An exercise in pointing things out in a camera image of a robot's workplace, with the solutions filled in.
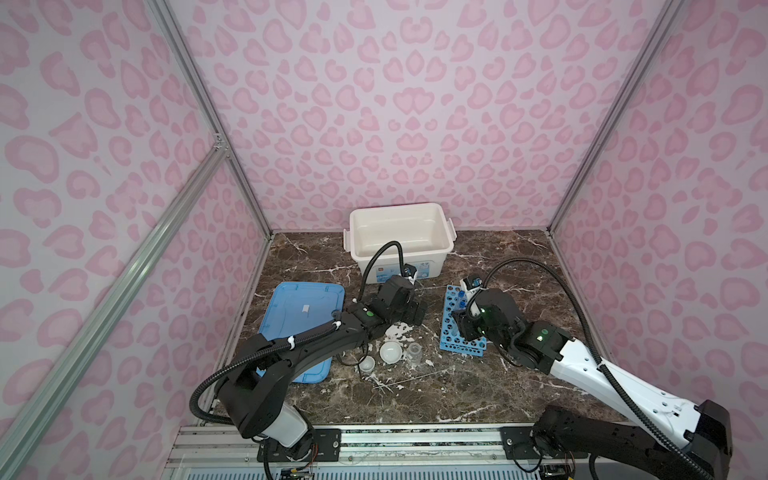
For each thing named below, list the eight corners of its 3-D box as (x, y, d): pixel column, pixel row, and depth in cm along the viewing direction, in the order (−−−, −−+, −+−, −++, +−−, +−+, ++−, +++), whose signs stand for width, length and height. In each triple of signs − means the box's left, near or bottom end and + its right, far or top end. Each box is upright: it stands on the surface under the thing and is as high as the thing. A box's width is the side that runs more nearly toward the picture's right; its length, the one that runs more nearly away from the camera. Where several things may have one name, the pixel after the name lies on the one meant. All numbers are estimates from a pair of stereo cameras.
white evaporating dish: (376, 355, 90) (376, 352, 88) (389, 340, 93) (388, 336, 91) (393, 368, 88) (393, 365, 86) (405, 351, 91) (405, 348, 89)
